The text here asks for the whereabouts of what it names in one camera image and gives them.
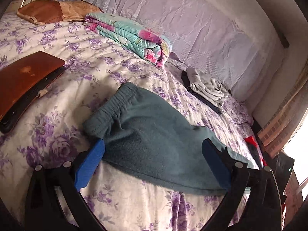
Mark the purple floral bedspread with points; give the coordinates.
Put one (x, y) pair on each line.
(79, 77)

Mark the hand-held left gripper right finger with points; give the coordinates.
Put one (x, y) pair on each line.
(214, 166)

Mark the turquoise pink floral folded blanket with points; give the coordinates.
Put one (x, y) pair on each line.
(130, 36)

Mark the red and black item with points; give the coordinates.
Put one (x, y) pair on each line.
(251, 140)

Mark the brown pillow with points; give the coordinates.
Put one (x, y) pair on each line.
(45, 12)

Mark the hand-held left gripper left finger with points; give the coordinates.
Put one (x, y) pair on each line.
(89, 166)

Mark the grey folded garment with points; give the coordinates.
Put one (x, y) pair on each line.
(207, 86)

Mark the teal fleece pants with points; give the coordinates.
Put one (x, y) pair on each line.
(154, 149)

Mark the brown laptop case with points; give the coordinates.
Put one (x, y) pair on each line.
(21, 81)

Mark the bright window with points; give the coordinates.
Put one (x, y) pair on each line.
(298, 154)

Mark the black folded garment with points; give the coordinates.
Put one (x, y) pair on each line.
(204, 101)

